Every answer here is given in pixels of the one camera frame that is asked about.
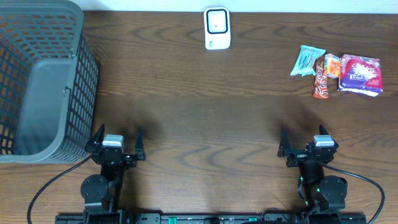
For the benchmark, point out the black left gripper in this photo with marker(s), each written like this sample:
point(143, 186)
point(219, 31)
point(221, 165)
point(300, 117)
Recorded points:
point(115, 156)

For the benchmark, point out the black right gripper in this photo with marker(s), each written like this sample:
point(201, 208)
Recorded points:
point(306, 157)

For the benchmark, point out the orange chocolate bar wrapper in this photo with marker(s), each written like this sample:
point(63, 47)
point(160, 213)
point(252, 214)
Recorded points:
point(320, 90)

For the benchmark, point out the orange snack box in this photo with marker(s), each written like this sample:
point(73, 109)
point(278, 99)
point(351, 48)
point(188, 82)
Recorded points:
point(332, 66)

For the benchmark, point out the green wipes packet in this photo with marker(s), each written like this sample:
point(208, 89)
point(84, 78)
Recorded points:
point(306, 60)

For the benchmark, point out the purple red pad packet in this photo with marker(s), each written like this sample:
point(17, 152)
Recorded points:
point(360, 75)

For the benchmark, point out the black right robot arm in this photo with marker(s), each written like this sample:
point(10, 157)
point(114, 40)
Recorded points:
point(324, 193)

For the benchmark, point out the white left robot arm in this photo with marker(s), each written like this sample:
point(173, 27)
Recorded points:
point(101, 191)

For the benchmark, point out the white barcode scanner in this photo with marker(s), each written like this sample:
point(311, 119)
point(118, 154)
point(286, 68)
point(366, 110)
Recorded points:
point(217, 28)

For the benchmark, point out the dark grey plastic basket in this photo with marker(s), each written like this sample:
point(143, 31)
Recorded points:
point(49, 79)

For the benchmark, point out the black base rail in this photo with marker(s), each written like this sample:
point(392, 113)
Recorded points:
point(155, 218)

